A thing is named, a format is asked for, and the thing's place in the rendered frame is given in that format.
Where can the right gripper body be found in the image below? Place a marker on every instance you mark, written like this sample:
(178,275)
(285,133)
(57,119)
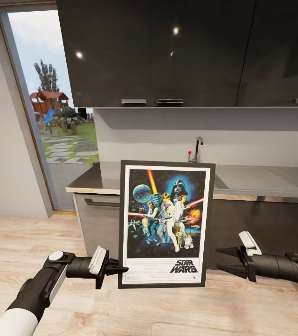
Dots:
(264,265)

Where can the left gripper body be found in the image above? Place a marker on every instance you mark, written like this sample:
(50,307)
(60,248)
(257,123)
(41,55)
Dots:
(84,271)

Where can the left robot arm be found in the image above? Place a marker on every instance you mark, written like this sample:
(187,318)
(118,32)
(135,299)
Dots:
(24,314)

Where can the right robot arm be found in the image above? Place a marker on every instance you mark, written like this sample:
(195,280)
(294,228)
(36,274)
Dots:
(259,264)

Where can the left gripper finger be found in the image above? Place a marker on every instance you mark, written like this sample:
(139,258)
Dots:
(112,269)
(111,262)

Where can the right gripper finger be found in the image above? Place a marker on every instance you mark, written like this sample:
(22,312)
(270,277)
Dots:
(238,270)
(232,251)

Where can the poster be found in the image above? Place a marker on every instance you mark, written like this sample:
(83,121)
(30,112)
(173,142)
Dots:
(164,223)

